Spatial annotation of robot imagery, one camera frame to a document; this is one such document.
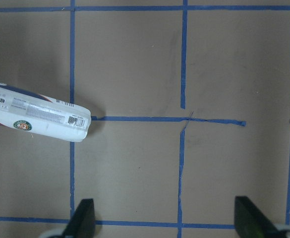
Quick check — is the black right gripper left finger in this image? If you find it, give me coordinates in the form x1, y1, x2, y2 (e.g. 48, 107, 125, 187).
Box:
61, 198, 95, 238

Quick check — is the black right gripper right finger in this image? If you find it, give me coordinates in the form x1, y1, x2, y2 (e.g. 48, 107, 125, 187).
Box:
234, 196, 279, 238

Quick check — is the clear tennis ball can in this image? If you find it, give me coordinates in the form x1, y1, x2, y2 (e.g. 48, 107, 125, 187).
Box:
0, 83, 91, 142

